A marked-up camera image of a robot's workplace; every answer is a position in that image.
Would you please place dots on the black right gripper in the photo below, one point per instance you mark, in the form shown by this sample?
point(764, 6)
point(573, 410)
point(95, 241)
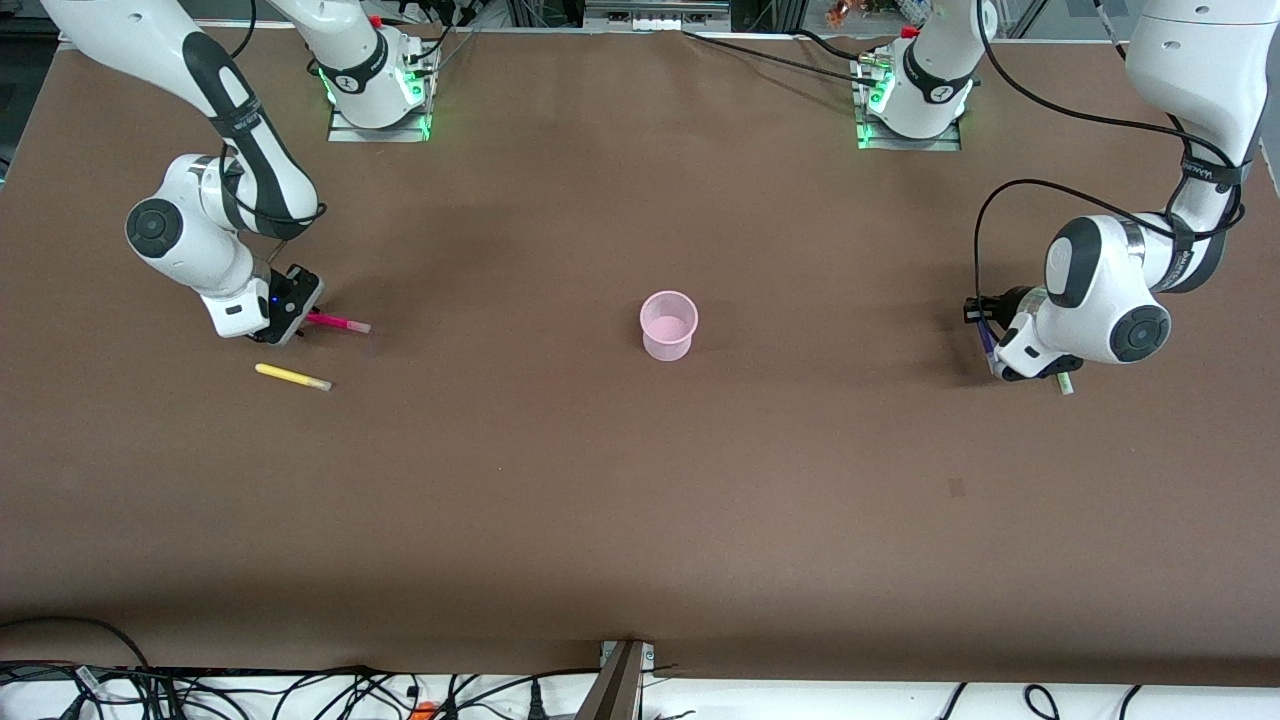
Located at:
point(293, 296)

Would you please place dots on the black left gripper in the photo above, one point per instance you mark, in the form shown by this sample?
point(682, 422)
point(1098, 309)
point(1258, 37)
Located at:
point(1007, 303)

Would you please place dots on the purple marker pen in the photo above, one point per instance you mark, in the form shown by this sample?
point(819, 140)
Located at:
point(989, 350)

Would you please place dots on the pink marker pen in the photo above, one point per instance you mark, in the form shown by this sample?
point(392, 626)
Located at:
point(345, 322)

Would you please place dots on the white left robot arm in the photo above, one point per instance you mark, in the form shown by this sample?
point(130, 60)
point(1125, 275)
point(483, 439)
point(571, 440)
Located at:
point(1190, 60)

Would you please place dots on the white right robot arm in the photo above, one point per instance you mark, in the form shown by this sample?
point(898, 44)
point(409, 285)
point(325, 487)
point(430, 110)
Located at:
point(180, 45)

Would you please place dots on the pink plastic pen holder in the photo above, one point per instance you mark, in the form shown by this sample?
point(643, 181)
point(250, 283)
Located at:
point(668, 328)

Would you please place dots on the yellow marker pen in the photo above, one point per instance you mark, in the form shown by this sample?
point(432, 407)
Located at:
point(292, 376)

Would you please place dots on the orange copper object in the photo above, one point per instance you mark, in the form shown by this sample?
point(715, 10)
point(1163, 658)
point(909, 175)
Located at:
point(850, 12)

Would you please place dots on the brown table cover sheet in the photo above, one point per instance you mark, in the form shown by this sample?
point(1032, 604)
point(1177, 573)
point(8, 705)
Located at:
point(640, 500)

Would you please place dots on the white power strip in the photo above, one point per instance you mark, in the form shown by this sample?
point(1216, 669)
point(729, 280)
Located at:
point(655, 14)

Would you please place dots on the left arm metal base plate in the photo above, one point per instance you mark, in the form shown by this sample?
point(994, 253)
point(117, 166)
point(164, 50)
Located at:
point(880, 143)

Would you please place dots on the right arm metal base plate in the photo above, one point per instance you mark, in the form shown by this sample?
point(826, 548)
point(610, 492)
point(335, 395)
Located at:
point(345, 133)

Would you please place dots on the metal camera post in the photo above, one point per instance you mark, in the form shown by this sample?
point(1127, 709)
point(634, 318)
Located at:
point(618, 685)

